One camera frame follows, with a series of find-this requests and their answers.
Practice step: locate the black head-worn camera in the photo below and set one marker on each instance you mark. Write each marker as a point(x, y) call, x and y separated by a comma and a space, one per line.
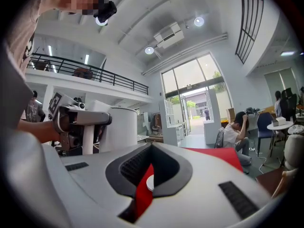
point(105, 8)

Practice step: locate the white ceiling air conditioner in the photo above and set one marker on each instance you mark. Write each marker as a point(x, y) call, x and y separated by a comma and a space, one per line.
point(169, 35)

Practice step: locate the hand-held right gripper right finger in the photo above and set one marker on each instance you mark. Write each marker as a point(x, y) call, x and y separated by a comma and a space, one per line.
point(202, 198)

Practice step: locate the white partition panel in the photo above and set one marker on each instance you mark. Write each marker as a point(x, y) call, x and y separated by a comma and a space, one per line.
point(212, 117)

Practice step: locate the grey backpack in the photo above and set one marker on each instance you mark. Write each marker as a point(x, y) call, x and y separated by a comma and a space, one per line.
point(219, 138)

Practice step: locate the window with grey blinds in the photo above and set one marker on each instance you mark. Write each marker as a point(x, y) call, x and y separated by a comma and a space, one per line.
point(281, 83)

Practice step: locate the wooden pallet stack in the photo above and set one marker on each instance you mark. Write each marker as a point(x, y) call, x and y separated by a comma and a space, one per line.
point(155, 138)

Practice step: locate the small white round cap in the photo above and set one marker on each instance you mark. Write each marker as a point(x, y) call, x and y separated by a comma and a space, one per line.
point(150, 183)

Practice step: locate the person's beige shirt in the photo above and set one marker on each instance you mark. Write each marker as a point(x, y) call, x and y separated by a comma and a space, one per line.
point(22, 25)

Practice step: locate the glass entrance front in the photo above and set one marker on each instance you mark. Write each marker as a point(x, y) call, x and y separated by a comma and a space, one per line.
point(190, 75)

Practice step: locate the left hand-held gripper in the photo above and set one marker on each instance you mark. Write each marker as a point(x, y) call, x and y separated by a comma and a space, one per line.
point(66, 132)

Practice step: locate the white shelf unit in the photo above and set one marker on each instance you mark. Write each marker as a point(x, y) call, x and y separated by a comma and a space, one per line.
point(169, 122)

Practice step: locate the white round table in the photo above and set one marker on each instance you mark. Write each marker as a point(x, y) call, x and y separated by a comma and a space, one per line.
point(280, 127)

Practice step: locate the blue chair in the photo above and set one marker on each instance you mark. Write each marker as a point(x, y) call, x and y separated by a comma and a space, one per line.
point(264, 125)

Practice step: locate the brown wooden chair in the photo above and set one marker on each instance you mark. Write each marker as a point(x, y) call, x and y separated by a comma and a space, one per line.
point(270, 179)

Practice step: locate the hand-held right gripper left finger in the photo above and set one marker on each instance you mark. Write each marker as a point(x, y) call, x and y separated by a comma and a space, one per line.
point(90, 186)

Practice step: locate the white box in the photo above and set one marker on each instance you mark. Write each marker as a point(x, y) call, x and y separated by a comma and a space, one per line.
point(279, 121)

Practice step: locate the white electric kettle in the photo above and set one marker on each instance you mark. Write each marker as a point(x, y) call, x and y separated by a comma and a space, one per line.
point(121, 127)

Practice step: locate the black balcony railing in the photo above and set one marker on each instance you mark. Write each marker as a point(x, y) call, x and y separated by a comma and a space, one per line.
point(95, 69)

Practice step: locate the black window grid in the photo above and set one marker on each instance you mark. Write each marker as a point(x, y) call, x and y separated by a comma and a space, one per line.
point(249, 22)

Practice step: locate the white rounded chair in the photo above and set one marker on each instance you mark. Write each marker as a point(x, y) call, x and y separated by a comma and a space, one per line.
point(294, 148)

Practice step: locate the cardboard box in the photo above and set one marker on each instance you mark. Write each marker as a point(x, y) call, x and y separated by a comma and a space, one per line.
point(230, 115)

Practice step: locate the round ceiling light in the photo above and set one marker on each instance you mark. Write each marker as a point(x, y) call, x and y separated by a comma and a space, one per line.
point(149, 50)
point(199, 21)

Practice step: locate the person's left forearm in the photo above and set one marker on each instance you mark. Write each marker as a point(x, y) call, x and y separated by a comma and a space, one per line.
point(40, 132)

